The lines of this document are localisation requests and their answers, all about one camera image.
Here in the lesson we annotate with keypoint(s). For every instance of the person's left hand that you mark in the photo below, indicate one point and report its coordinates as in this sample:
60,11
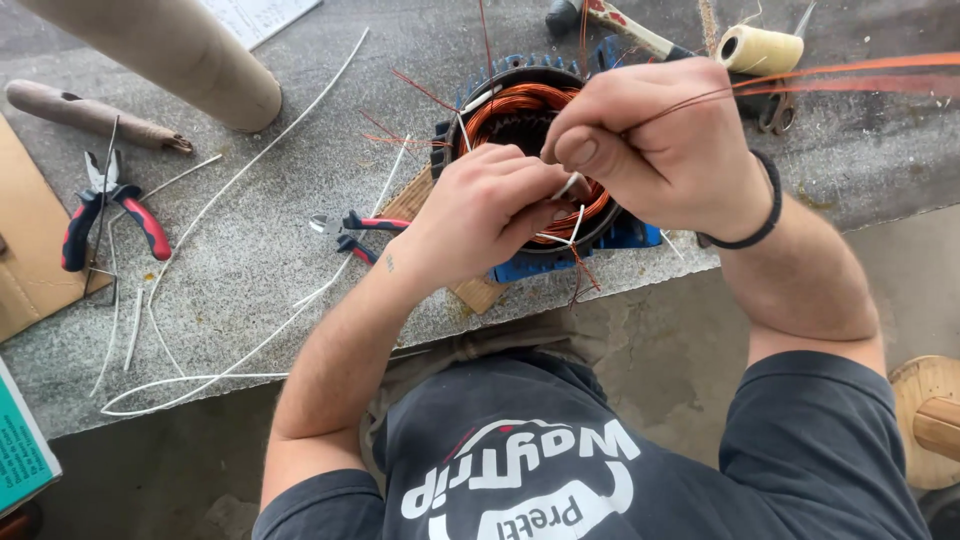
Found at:
465,217

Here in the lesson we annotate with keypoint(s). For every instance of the long white insulation tubing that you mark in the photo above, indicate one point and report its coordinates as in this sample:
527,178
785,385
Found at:
247,166

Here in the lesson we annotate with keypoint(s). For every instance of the wooden board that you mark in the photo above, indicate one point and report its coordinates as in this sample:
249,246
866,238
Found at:
480,294

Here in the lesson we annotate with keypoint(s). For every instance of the teal printed box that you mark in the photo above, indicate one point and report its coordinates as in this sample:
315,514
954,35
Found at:
21,450

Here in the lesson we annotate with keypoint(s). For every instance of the dark metal scissors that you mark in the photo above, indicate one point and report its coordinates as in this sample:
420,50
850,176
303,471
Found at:
776,112

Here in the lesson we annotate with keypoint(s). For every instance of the blue finned motor stator housing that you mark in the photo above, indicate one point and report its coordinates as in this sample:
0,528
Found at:
630,236

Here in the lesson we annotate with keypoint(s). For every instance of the black wrist band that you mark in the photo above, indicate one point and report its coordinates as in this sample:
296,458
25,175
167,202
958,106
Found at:
772,202

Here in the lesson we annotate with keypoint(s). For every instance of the brown cardboard sheet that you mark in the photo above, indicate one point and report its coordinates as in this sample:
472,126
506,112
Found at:
30,240

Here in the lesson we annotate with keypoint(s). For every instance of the white printed paper sheet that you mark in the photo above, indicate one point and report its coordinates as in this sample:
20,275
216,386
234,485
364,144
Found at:
255,16

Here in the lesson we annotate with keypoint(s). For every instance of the short white tubing piece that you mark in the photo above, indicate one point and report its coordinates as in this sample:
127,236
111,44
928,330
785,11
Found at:
133,330

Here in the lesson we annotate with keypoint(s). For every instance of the short white insulation sleeve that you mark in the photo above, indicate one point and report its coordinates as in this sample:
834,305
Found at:
565,185

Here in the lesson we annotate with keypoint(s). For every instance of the red black combination pliers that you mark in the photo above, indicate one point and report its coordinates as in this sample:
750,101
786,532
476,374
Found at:
142,221

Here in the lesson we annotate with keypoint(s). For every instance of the dark printed t-shirt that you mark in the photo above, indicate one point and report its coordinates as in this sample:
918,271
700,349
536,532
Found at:
675,465

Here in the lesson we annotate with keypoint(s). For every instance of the curved white tubing piece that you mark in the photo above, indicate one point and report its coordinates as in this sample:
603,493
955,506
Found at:
112,315

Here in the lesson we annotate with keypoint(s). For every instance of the cream twine spool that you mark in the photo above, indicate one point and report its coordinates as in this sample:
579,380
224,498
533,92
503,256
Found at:
761,51

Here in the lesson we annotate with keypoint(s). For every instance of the large cardboard tube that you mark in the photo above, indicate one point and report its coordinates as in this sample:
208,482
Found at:
165,52

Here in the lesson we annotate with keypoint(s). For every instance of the red black side cutters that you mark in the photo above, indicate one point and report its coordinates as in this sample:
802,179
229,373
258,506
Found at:
367,223

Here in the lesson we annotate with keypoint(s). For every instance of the copper stator winding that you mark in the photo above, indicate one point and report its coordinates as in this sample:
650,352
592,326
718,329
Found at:
517,97

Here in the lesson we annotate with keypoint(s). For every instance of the medium white insulation tubing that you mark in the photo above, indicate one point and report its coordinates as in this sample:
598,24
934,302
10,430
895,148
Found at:
386,187

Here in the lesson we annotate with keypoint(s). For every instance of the person's right hand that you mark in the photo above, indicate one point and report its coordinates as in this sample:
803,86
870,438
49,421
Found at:
675,150

